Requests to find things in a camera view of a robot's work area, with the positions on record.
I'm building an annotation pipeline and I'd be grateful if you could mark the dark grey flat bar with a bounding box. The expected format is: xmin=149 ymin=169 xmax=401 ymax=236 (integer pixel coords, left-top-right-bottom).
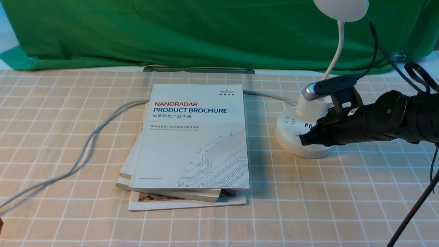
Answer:
xmin=143 ymin=66 xmax=256 ymax=74

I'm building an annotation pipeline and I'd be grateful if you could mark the white Nanoradar product brochure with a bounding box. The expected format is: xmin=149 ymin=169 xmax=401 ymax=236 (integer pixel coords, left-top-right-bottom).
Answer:
xmin=130 ymin=83 xmax=250 ymax=190

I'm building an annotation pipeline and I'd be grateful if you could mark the grey power cable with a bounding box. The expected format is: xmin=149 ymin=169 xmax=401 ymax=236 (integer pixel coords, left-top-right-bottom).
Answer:
xmin=0 ymin=89 xmax=298 ymax=210

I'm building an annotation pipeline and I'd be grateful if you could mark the bottom magazine with photo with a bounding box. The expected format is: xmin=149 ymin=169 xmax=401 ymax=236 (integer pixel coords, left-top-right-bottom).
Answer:
xmin=128 ymin=191 xmax=247 ymax=212

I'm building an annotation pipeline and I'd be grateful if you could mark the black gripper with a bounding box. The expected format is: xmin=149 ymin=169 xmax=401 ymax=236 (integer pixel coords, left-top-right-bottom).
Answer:
xmin=299 ymin=105 xmax=369 ymax=146

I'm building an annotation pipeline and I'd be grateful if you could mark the white desk lamp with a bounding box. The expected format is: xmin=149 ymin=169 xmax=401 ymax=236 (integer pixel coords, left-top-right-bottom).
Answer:
xmin=275 ymin=0 xmax=369 ymax=159

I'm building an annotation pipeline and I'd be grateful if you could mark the white middle book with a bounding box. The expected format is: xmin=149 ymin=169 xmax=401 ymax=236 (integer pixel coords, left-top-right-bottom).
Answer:
xmin=116 ymin=103 xmax=221 ymax=203

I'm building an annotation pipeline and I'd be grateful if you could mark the green backdrop cloth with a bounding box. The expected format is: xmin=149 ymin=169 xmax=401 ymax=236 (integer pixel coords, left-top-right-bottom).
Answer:
xmin=0 ymin=0 xmax=439 ymax=75

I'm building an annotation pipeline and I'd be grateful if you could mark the orange checkered tablecloth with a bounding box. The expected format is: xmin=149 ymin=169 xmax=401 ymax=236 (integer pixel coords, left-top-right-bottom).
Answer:
xmin=0 ymin=70 xmax=435 ymax=247

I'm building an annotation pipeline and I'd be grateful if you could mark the metal binder clip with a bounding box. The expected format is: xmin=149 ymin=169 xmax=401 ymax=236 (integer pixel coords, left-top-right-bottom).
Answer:
xmin=390 ymin=50 xmax=406 ymax=63

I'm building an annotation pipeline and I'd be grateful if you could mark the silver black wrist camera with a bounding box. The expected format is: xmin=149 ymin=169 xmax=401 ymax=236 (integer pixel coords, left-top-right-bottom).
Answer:
xmin=302 ymin=74 xmax=364 ymax=113

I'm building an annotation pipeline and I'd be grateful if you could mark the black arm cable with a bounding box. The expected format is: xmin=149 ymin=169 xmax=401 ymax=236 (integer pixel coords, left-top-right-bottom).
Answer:
xmin=357 ymin=22 xmax=439 ymax=194

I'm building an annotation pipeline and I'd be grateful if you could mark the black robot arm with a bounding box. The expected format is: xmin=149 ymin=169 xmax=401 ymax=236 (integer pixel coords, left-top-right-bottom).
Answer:
xmin=299 ymin=90 xmax=439 ymax=146

